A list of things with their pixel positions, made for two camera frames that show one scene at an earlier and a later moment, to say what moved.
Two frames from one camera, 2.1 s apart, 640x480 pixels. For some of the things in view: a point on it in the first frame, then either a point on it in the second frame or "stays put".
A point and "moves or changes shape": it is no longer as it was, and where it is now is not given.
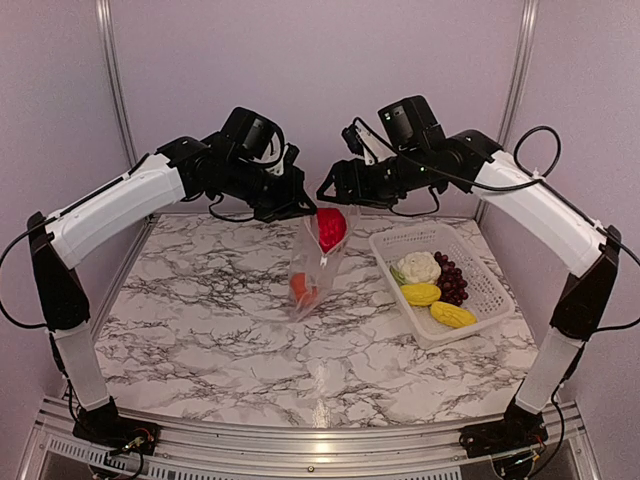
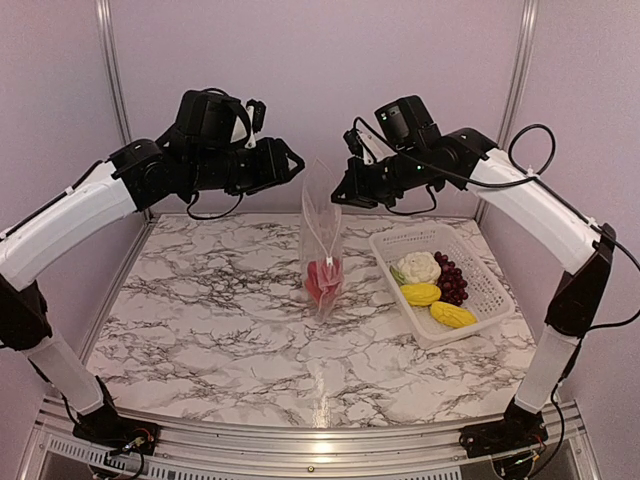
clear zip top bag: (321, 245) moves or changes shape
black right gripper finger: (331, 193) -> (346, 193)
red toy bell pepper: (332, 227) -> (324, 276)
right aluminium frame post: (525, 39) stays put
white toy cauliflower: (416, 267) stays put
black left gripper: (288, 205) -> (273, 165)
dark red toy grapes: (451, 281) stays put
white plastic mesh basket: (486, 298) stays put
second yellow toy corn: (452, 316) stays put
